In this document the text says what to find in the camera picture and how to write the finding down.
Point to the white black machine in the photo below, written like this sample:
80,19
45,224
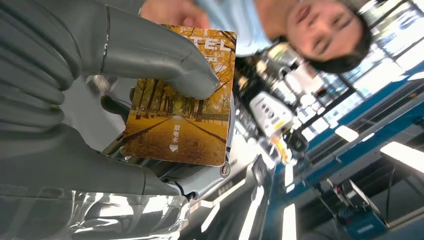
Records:
270,112

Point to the person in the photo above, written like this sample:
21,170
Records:
318,30

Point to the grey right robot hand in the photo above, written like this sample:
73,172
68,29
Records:
82,179

